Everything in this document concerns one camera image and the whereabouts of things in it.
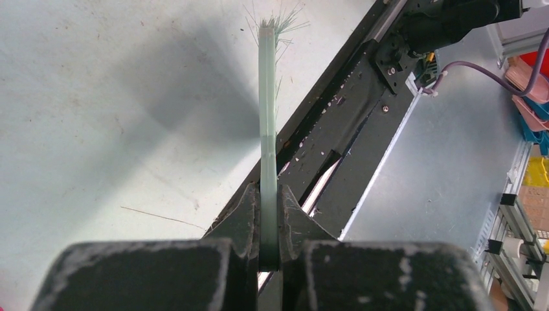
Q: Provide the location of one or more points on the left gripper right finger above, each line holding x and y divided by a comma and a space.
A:
295, 229

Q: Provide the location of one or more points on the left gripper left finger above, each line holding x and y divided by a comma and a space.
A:
237, 288

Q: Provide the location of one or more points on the green hand brush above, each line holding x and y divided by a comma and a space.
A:
268, 32

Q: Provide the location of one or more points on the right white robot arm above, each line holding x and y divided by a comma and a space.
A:
431, 25

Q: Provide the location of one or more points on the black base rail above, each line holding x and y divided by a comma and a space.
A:
332, 144

